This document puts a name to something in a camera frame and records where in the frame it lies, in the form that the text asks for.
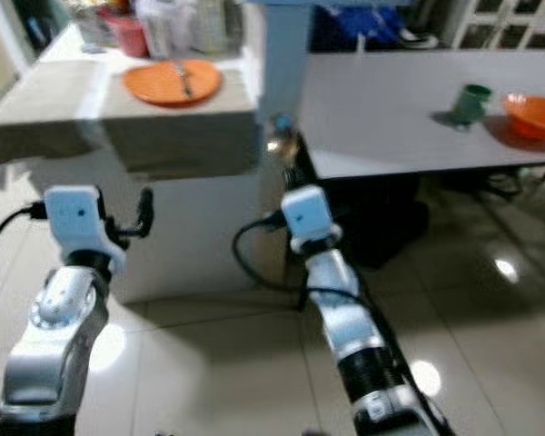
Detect orange round plate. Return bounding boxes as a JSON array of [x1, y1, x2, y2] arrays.
[[123, 59, 223, 108]]

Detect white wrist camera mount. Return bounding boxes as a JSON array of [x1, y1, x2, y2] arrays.
[[44, 186, 119, 273], [280, 184, 337, 255]]

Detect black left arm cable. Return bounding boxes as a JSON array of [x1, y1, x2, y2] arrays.
[[0, 204, 48, 436]]

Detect white plastic bag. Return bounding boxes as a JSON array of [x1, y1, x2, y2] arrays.
[[136, 0, 201, 55]]

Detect green cup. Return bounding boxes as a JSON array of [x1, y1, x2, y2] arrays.
[[450, 84, 494, 126]]

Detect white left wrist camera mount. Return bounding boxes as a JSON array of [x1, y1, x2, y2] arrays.
[[44, 186, 119, 273]]

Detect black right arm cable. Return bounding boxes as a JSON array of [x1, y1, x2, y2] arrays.
[[232, 211, 364, 301]]

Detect red instant noodle bowl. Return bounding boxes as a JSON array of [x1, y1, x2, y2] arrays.
[[104, 14, 148, 57]]

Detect steel fork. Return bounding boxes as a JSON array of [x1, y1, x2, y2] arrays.
[[173, 62, 196, 99]]

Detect white lattice cabinet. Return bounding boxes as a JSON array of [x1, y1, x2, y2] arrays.
[[436, 0, 545, 48]]

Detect orange plastic bowl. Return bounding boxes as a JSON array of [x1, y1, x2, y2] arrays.
[[502, 93, 545, 142]]

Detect beige linen placemat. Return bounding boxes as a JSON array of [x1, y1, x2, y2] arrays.
[[95, 68, 264, 169], [0, 64, 101, 169]]

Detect blue fabric bag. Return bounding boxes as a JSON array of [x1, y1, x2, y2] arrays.
[[312, 5, 401, 51]]

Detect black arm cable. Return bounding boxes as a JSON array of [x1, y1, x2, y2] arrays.
[[232, 211, 364, 301], [0, 204, 48, 436]]

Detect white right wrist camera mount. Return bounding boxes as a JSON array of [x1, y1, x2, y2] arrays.
[[280, 184, 337, 255]]

